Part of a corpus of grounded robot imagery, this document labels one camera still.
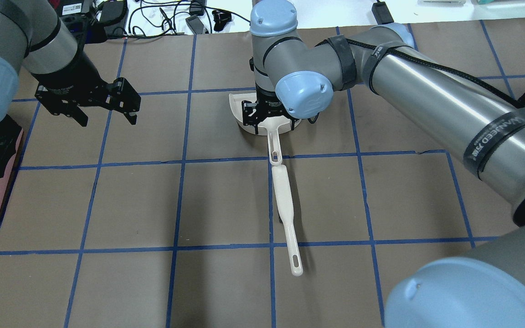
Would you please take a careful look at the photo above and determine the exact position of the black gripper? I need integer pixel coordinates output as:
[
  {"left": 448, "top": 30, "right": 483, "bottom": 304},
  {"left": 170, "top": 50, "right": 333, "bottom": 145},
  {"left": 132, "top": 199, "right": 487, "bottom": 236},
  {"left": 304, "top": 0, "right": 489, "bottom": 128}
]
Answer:
[
  {"left": 35, "top": 49, "right": 141, "bottom": 127},
  {"left": 242, "top": 89, "right": 298, "bottom": 133}
]

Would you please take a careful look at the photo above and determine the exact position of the beige plastic dustpan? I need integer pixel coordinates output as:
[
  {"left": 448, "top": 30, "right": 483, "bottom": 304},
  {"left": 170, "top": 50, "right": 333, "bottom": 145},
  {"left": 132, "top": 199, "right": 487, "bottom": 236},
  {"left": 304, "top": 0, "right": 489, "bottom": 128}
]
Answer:
[{"left": 229, "top": 93, "right": 300, "bottom": 166}]

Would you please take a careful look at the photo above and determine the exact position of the beige hand brush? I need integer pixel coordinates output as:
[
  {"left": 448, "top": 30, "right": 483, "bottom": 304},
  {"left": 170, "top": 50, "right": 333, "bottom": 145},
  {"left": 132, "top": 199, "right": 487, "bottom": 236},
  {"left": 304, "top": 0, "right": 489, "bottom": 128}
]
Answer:
[{"left": 271, "top": 164, "right": 304, "bottom": 277}]

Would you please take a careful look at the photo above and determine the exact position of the black power brick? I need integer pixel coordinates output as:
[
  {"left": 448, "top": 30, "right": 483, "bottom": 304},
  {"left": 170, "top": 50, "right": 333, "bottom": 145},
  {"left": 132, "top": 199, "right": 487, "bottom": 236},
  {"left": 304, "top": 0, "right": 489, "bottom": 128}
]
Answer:
[{"left": 96, "top": 0, "right": 129, "bottom": 39}]

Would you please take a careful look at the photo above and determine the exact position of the black power adapter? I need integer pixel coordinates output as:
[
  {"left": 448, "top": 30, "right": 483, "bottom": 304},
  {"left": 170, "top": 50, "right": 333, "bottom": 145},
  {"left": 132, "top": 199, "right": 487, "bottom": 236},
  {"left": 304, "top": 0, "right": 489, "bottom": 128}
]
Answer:
[{"left": 371, "top": 0, "right": 395, "bottom": 25}]

